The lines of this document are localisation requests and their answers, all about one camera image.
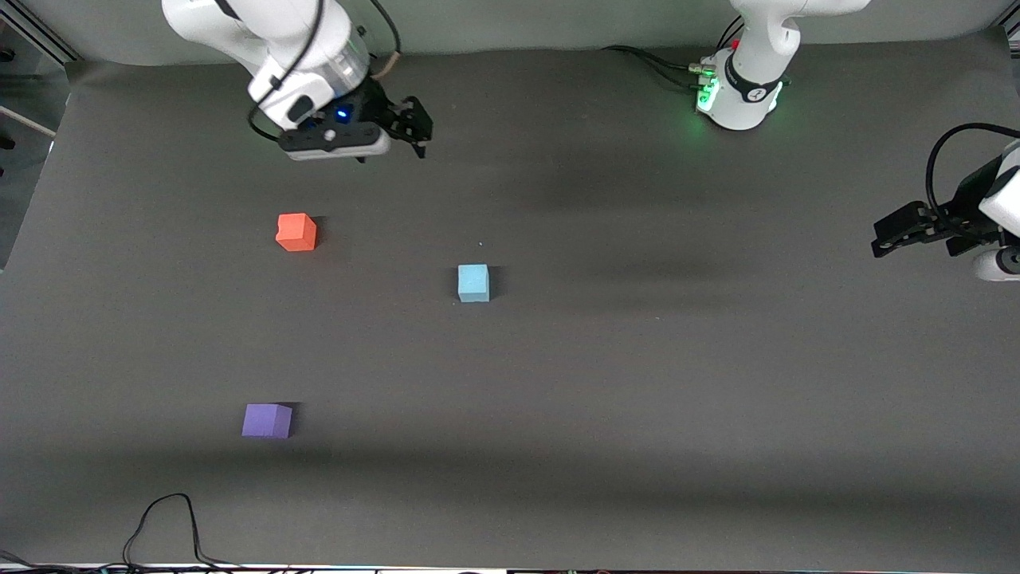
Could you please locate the black right camera cable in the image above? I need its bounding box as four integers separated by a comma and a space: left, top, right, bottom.
246, 0, 325, 143

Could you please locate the light blue foam block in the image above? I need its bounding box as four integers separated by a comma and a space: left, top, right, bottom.
457, 264, 490, 303

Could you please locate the orange foam block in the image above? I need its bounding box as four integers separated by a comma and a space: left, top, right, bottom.
276, 213, 318, 253

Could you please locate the thin black looped cable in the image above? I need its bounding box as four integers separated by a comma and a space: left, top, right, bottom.
122, 493, 244, 572

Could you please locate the dark grey table mat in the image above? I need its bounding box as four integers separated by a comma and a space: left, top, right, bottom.
0, 28, 1020, 571

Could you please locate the purple foam block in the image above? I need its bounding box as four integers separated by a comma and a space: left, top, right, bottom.
241, 403, 294, 439

